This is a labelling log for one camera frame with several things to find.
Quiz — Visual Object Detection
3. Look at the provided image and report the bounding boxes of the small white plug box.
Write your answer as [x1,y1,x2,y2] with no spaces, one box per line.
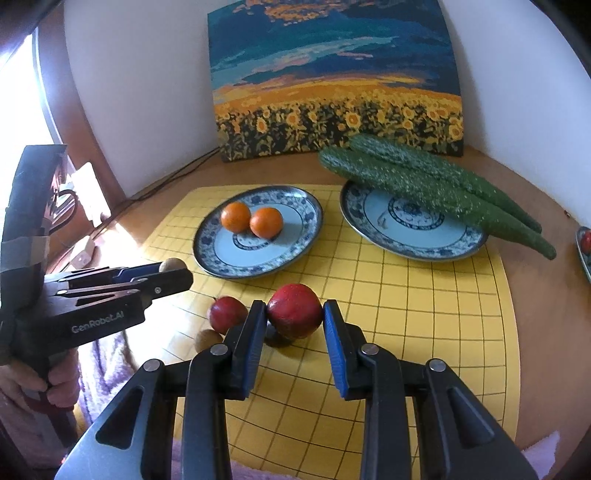
[68,234,96,269]

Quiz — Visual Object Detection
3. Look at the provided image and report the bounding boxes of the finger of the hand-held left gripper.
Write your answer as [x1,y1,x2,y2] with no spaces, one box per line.
[56,268,194,308]
[45,263,163,289]

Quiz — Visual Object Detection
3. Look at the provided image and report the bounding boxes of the orange tangerine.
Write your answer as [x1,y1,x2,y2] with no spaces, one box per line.
[221,202,253,233]
[250,207,284,240]

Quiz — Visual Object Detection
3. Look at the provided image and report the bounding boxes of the green cucumber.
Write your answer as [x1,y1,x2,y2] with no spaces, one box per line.
[349,133,543,234]
[318,147,557,260]

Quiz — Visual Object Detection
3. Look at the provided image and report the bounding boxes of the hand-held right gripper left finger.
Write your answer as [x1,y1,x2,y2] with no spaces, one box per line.
[55,299,269,480]

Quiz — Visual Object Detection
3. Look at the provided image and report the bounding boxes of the white power adapter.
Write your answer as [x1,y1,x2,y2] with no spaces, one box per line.
[68,161,112,228]

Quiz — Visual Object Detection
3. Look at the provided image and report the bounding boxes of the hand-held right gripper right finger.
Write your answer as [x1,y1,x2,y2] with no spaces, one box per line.
[322,298,539,480]

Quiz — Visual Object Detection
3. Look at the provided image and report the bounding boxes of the sunflower field painting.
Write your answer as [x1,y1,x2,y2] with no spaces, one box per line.
[207,0,464,163]

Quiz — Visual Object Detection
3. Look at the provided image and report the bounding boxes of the yellow grid mat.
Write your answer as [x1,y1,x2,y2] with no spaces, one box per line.
[133,185,516,468]

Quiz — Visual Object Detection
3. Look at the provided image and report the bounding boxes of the person's left hand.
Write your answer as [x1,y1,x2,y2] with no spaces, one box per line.
[0,348,80,412]

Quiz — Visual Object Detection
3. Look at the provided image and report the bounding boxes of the black handled scissors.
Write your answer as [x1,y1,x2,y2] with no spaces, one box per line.
[48,188,77,232]

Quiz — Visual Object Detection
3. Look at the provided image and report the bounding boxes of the black cable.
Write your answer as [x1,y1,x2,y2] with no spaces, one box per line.
[90,147,223,241]

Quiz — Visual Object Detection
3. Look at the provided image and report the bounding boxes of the large red apple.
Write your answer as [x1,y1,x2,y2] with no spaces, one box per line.
[266,283,323,340]

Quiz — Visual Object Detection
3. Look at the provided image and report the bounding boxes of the blue white patterned plate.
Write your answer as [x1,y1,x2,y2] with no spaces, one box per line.
[339,180,489,263]
[192,185,324,280]

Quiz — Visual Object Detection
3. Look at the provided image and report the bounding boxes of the purple fuzzy robe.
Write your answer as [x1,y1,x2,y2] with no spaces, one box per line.
[60,330,562,480]

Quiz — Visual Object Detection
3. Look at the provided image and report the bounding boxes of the blue rimmed plate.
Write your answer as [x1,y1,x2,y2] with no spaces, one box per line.
[575,226,591,284]

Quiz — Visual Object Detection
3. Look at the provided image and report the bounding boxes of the small red apple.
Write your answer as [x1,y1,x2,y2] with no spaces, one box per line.
[207,296,249,336]

